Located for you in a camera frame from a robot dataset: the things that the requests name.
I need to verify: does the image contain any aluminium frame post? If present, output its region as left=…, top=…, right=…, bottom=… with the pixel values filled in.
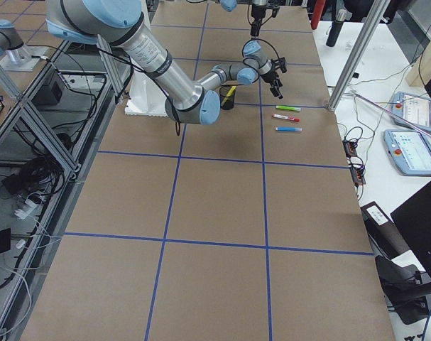
left=327, top=0, right=391, bottom=112

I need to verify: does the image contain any red capped white marker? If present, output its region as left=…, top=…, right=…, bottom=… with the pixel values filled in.
left=272, top=114, right=300, bottom=123

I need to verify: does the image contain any blue highlighter pen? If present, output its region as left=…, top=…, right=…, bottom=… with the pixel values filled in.
left=275, top=126, right=303, bottom=133

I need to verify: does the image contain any black steel water bottle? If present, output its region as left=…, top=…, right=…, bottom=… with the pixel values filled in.
left=326, top=9, right=347, bottom=47

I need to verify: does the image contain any orange terminal adapter board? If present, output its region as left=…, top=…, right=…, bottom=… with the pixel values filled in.
left=343, top=140, right=358, bottom=158

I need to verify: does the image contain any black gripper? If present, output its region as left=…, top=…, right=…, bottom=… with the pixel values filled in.
left=250, top=1, right=280, bottom=36
left=261, top=57, right=287, bottom=99

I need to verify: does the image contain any white label remote box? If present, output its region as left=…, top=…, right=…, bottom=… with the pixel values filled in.
left=366, top=206, right=388, bottom=226

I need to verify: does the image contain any brown table cover mat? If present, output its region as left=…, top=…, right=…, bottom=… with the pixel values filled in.
left=21, top=7, right=393, bottom=340

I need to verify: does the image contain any red object at edge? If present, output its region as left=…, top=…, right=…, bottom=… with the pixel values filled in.
left=310, top=0, right=326, bottom=30

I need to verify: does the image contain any far blue teach pendant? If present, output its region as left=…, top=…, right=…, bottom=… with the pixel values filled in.
left=390, top=92, right=431, bottom=133

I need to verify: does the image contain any yellow highlighter pen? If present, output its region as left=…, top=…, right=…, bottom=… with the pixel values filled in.
left=226, top=86, right=236, bottom=97

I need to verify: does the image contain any green highlighter pen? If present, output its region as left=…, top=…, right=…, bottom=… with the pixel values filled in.
left=275, top=105, right=301, bottom=112

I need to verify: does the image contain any blue teach pendant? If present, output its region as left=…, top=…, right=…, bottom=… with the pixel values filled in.
left=383, top=129, right=431, bottom=176
left=390, top=92, right=431, bottom=133

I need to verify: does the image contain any aluminium frame rack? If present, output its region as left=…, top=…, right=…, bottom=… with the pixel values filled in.
left=0, top=40, right=132, bottom=340

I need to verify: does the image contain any near blue teach pendant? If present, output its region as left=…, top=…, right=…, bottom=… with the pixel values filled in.
left=383, top=129, right=431, bottom=176

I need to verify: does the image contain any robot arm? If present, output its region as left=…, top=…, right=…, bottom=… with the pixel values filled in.
left=216, top=0, right=280, bottom=38
left=46, top=1, right=287, bottom=125

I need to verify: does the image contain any black monitor on desk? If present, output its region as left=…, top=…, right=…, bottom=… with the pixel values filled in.
left=391, top=181, right=431, bottom=277

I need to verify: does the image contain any black mesh pen cup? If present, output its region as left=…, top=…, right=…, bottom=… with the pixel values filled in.
left=219, top=85, right=236, bottom=110

